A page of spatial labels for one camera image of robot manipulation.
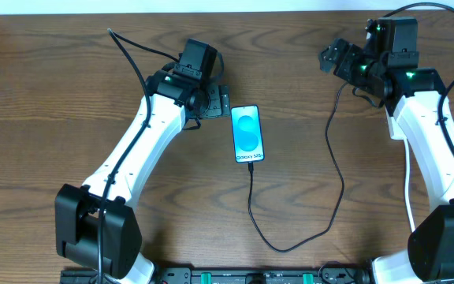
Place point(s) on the white power strip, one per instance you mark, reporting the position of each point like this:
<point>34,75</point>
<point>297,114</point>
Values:
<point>395,131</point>

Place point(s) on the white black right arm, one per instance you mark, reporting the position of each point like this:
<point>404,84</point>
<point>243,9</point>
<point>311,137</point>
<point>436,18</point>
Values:
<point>418,112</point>

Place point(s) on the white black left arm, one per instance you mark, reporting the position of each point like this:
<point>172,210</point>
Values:
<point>96,223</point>

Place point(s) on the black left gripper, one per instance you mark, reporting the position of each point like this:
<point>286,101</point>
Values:
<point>217,101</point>

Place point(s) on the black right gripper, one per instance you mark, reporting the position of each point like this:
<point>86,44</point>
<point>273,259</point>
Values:
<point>338,54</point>

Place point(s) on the blue screen smartphone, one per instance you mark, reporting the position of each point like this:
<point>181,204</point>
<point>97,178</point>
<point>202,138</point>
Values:
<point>247,134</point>

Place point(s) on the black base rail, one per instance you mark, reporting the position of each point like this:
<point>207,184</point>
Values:
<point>334,275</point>

